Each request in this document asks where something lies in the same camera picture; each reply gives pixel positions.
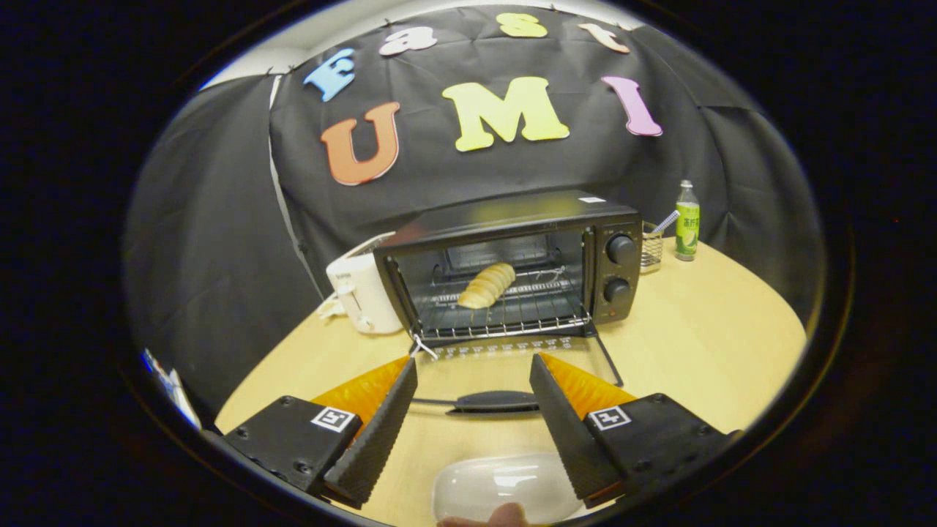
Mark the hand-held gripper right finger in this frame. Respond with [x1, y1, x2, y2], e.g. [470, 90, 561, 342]
[529, 353, 742, 509]

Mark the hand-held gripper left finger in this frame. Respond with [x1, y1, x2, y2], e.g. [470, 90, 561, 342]
[212, 356, 419, 509]

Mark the golden bread roll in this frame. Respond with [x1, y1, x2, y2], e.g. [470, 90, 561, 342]
[457, 262, 517, 310]

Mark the black toaster oven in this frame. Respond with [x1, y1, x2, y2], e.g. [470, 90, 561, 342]
[373, 190, 645, 416]

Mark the white slot toaster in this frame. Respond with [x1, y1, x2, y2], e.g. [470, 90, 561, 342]
[326, 232, 403, 335]

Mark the small white plate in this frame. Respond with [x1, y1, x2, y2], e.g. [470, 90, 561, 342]
[432, 452, 586, 525]

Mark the green drink bottle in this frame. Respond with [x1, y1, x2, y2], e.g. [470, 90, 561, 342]
[674, 180, 701, 262]

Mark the wire mesh holder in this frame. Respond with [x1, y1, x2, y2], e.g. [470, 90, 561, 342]
[641, 222, 665, 275]

